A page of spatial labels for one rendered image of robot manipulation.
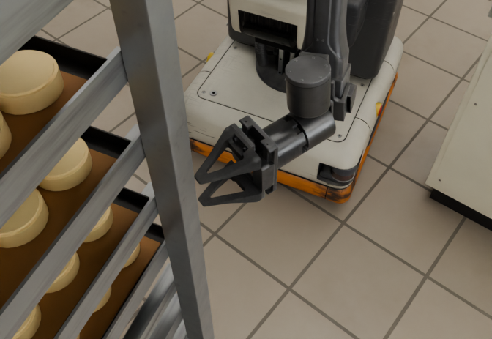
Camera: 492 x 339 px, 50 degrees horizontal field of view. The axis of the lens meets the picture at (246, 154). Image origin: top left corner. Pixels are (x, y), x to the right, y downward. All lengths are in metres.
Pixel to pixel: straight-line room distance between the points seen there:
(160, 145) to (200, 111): 1.27
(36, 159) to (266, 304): 1.32
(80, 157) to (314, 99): 0.32
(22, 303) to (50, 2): 0.20
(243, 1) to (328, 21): 0.69
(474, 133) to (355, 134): 0.33
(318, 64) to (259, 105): 1.03
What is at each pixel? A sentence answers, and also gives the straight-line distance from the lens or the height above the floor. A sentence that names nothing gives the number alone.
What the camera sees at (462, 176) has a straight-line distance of 1.74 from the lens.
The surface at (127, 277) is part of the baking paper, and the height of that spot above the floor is 0.95.
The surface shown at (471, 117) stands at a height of 0.43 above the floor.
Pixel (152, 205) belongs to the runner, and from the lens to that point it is 0.53.
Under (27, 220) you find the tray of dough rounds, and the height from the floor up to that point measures 1.15.
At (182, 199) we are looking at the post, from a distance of 0.51.
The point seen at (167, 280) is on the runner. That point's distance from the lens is 0.71.
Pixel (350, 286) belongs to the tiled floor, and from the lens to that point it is 1.68.
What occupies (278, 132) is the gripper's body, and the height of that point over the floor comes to 0.98.
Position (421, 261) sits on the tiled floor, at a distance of 1.77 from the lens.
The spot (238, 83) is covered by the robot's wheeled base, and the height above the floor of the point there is 0.28.
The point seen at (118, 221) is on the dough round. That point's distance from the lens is 0.54.
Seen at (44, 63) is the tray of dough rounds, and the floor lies 1.24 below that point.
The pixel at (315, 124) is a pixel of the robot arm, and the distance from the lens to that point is 0.70.
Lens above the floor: 1.49
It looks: 51 degrees down
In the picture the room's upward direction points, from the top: straight up
